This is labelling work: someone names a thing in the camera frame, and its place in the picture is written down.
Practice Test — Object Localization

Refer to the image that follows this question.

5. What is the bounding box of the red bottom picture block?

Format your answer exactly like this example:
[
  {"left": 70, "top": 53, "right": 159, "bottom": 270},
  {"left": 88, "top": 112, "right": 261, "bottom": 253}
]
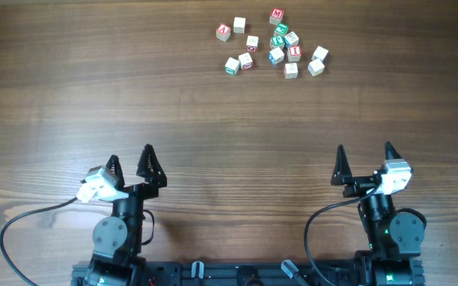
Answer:
[{"left": 246, "top": 35, "right": 258, "bottom": 52}]

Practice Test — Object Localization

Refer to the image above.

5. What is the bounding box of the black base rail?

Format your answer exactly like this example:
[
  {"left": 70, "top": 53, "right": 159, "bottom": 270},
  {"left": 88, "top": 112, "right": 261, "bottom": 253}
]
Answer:
[{"left": 71, "top": 260, "right": 425, "bottom": 286}]

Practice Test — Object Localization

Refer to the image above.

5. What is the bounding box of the right black cable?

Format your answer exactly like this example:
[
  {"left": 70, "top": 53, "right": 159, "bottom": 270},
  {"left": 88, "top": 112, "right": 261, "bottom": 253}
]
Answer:
[{"left": 303, "top": 184, "right": 382, "bottom": 286}]

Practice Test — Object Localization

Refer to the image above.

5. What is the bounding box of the left black cable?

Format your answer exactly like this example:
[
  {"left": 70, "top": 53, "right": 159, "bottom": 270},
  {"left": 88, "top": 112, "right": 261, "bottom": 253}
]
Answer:
[{"left": 0, "top": 196, "right": 80, "bottom": 286}]

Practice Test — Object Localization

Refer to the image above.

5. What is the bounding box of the red M block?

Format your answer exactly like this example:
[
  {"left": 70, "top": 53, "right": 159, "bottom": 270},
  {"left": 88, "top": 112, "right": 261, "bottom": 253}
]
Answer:
[{"left": 269, "top": 8, "right": 284, "bottom": 25}]

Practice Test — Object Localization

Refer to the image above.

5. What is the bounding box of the red A block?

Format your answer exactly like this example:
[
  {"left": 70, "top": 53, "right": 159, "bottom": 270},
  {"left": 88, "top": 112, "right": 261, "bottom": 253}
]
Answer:
[{"left": 215, "top": 23, "right": 231, "bottom": 42}]

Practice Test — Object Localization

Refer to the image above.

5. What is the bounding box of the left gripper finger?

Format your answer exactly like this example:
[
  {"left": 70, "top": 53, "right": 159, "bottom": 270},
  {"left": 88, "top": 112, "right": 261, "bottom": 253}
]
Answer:
[
  {"left": 136, "top": 144, "right": 167, "bottom": 187},
  {"left": 106, "top": 155, "right": 125, "bottom": 189}
]

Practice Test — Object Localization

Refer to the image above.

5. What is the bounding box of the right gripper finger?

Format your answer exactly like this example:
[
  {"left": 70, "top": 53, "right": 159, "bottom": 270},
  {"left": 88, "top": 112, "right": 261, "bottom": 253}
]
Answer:
[
  {"left": 385, "top": 141, "right": 402, "bottom": 160},
  {"left": 331, "top": 145, "right": 352, "bottom": 186}
]

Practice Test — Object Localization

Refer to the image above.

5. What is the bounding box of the black cable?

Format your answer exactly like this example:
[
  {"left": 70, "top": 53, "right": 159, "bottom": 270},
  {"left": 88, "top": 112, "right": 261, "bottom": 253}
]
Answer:
[
  {"left": 0, "top": 196, "right": 80, "bottom": 286},
  {"left": 303, "top": 184, "right": 382, "bottom": 286}
]

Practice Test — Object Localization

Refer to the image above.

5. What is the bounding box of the blue edged picture block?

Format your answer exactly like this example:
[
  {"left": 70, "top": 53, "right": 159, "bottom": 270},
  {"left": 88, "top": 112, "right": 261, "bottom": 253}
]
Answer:
[{"left": 284, "top": 31, "right": 300, "bottom": 48}]

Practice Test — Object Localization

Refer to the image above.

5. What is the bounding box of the green J block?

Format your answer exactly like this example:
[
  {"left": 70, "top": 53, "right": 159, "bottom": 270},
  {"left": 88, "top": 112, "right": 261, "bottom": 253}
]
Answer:
[{"left": 270, "top": 36, "right": 285, "bottom": 50}]

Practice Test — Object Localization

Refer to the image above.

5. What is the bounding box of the wooden block lower right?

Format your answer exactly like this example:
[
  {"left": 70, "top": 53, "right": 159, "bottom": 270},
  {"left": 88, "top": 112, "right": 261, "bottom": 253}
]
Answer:
[{"left": 308, "top": 59, "right": 325, "bottom": 76}]

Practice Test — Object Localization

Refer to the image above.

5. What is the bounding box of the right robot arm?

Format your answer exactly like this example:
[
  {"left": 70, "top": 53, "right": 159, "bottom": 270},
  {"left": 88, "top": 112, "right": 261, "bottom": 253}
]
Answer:
[{"left": 331, "top": 142, "right": 427, "bottom": 286}]

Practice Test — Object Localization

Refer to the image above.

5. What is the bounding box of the red I block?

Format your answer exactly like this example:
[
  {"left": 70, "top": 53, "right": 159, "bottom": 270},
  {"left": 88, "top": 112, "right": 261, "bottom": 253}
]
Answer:
[{"left": 287, "top": 45, "right": 302, "bottom": 62}]

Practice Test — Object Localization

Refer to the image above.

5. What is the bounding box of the green edged picture block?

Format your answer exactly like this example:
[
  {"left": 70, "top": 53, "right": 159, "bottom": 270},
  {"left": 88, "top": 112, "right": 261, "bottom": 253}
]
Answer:
[{"left": 224, "top": 57, "right": 240, "bottom": 75}]

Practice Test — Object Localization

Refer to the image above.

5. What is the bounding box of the blue number 2 block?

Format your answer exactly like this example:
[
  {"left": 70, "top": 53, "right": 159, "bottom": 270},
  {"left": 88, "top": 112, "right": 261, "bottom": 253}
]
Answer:
[{"left": 269, "top": 47, "right": 285, "bottom": 65}]

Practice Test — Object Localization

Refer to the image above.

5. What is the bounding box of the wooden block far right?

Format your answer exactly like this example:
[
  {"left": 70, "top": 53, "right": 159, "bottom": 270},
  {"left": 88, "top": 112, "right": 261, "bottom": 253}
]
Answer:
[{"left": 312, "top": 46, "right": 329, "bottom": 62}]

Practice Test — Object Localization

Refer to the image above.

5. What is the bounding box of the red edged picture block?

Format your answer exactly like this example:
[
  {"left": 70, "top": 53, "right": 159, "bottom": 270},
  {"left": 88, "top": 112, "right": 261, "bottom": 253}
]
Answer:
[{"left": 238, "top": 52, "right": 254, "bottom": 70}]

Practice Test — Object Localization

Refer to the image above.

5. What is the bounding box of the green letter block upper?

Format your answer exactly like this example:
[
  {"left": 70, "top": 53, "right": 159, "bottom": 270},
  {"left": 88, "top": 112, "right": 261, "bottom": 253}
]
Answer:
[{"left": 274, "top": 23, "right": 289, "bottom": 37}]

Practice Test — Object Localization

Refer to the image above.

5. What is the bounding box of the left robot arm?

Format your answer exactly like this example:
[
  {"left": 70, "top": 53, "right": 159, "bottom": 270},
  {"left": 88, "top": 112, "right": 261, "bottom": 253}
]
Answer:
[{"left": 71, "top": 144, "right": 167, "bottom": 285}]

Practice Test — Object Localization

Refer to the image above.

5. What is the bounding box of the wooden block bottom centre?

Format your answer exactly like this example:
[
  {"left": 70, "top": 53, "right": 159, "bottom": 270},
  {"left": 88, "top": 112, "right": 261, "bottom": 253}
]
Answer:
[{"left": 284, "top": 62, "right": 298, "bottom": 79}]

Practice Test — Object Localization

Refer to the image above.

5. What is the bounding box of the plain wooden block top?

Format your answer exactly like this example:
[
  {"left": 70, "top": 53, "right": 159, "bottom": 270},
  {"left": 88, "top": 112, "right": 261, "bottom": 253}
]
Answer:
[{"left": 233, "top": 17, "right": 246, "bottom": 33}]

